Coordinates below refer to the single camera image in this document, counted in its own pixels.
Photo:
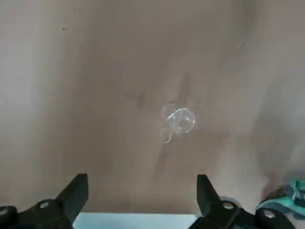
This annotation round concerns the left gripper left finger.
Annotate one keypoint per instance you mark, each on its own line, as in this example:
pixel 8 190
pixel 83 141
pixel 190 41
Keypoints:
pixel 74 195

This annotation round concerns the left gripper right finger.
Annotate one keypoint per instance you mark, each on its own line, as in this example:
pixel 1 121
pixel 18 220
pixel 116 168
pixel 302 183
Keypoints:
pixel 207 200

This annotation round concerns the green microfibre cloth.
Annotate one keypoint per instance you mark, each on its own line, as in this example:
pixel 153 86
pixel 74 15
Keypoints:
pixel 293 200

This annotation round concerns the white plastic box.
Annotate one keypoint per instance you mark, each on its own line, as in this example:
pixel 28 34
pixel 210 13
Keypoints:
pixel 133 220

